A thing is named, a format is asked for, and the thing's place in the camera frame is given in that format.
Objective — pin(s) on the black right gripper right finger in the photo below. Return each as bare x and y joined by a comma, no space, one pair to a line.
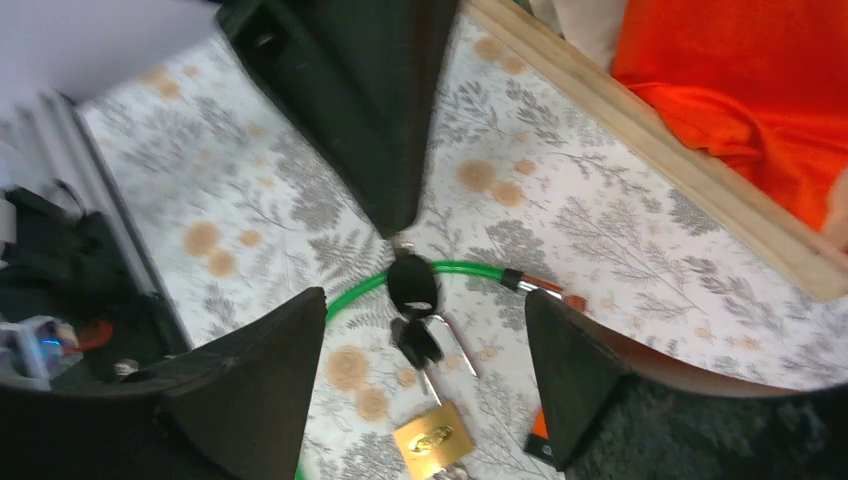
617,409

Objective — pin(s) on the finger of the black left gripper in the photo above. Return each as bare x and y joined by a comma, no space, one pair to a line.
358,79

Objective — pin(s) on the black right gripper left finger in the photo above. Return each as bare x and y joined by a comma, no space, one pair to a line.
234,408

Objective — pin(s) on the orange black padlock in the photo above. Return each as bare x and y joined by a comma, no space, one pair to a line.
536,442

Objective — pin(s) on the green cable lock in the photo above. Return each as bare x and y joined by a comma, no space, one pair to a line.
514,280

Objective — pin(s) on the brass padlock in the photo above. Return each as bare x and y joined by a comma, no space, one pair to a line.
438,439

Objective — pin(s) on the black head keys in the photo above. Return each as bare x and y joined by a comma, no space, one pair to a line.
415,293

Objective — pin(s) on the silver keys bunch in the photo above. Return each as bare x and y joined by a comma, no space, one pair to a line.
452,472

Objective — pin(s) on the wooden clothes rack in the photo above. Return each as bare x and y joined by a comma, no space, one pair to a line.
795,251

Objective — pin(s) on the orange t-shirt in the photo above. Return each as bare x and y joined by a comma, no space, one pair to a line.
759,85

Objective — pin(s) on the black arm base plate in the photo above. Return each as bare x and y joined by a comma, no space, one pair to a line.
171,328

